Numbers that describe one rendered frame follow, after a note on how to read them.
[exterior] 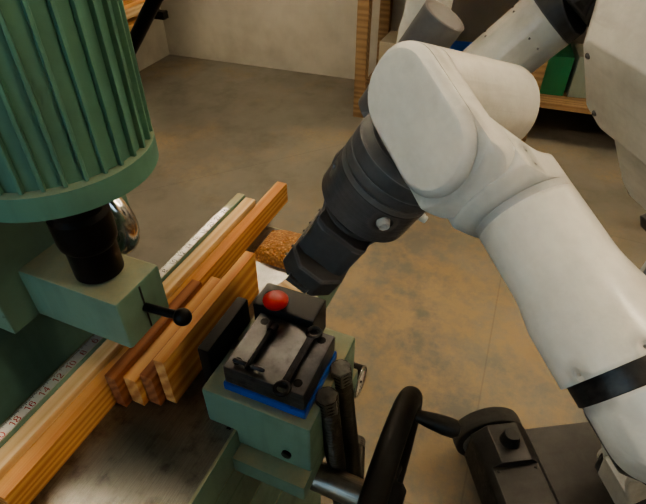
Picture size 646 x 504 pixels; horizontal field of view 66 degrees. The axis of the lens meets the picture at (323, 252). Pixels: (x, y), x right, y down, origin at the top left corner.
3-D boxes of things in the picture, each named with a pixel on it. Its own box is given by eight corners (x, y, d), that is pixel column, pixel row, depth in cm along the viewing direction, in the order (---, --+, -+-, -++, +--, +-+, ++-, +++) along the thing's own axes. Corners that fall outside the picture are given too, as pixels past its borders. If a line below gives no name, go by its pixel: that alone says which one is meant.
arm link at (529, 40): (445, 122, 88) (562, 28, 75) (441, 158, 79) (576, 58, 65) (400, 75, 85) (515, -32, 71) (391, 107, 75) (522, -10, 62)
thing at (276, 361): (305, 420, 53) (304, 389, 49) (216, 385, 56) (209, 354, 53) (349, 333, 62) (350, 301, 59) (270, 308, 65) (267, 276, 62)
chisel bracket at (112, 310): (135, 359, 56) (115, 306, 51) (41, 322, 60) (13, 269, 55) (175, 314, 61) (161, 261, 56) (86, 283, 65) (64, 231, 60)
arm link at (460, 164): (433, 104, 42) (517, 239, 36) (350, 93, 36) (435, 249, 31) (488, 39, 37) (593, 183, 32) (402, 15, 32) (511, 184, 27)
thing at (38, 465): (19, 516, 51) (3, 499, 49) (5, 508, 52) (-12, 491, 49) (287, 201, 95) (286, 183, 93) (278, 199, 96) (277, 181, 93)
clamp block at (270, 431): (310, 476, 57) (308, 435, 52) (209, 434, 61) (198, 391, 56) (354, 377, 68) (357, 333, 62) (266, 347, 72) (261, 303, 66)
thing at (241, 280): (176, 404, 61) (163, 363, 56) (166, 399, 62) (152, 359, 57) (259, 292, 76) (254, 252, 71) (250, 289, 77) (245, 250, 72)
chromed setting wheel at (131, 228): (139, 269, 72) (117, 197, 64) (73, 248, 75) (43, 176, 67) (153, 257, 74) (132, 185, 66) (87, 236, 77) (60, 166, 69)
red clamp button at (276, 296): (281, 315, 57) (281, 309, 56) (258, 308, 58) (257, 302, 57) (293, 298, 59) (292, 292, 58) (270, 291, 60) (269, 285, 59)
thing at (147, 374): (161, 406, 61) (151, 379, 58) (149, 401, 62) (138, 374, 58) (240, 303, 74) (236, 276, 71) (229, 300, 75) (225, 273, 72)
